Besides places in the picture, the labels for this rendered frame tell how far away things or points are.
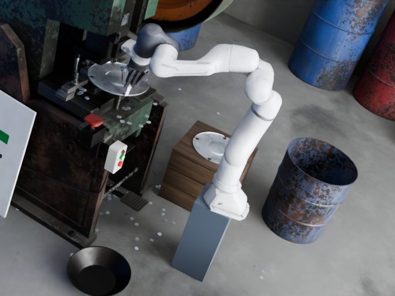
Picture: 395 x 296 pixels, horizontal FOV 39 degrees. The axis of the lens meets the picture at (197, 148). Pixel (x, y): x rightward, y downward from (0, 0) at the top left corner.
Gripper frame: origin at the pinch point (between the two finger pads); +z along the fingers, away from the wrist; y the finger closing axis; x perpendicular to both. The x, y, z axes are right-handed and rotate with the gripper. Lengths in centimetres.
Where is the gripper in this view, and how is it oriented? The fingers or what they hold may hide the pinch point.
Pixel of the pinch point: (127, 88)
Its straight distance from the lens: 250.0
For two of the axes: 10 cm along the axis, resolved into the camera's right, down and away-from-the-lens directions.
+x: -2.2, -8.4, 4.9
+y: 9.1, 0.1, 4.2
